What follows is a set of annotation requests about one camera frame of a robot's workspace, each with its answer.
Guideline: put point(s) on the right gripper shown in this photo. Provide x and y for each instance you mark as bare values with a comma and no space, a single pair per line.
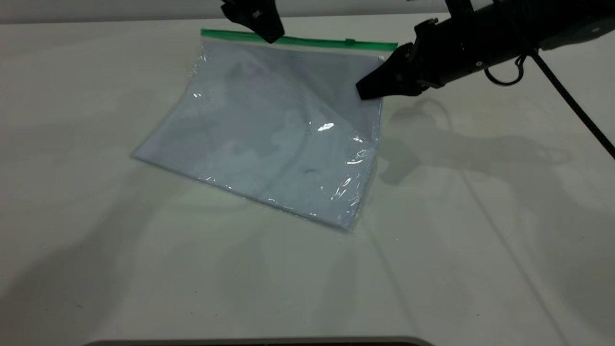
447,48

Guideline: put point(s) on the clear plastic zip bag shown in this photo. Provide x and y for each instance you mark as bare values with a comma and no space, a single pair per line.
278,139

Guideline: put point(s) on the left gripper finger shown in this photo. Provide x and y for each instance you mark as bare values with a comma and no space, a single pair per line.
252,14
276,21

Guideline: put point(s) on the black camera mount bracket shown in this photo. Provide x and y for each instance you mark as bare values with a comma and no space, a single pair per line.
459,7

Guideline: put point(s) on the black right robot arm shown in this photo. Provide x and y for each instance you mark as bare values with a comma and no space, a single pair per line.
538,24

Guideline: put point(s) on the dark rounded base edge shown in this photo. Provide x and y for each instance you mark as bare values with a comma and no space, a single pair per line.
259,342

